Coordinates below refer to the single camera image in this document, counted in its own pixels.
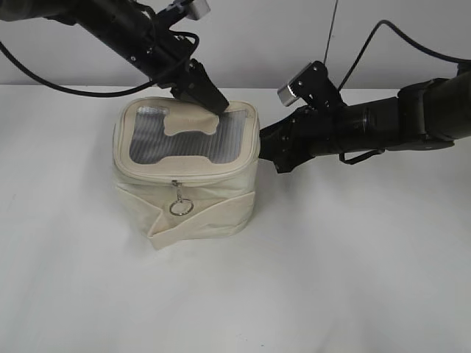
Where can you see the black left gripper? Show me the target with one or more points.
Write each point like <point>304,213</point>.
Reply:
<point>173,67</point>

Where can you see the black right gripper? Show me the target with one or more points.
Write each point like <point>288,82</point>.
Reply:
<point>303,135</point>

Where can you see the cream canvas zipper bag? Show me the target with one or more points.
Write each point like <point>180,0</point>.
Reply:
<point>157,140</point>

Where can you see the silver ring zipper pull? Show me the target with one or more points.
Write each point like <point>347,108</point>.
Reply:
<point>180,206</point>

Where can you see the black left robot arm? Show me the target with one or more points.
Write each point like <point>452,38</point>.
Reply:
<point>137,33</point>

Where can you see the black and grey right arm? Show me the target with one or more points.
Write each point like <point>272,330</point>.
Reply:
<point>425,116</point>

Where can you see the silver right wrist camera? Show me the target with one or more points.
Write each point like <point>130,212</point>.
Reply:
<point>313,86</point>

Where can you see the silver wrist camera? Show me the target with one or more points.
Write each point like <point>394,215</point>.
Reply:
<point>313,86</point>
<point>191,9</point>

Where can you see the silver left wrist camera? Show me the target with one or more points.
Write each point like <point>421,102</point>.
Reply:
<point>191,9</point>

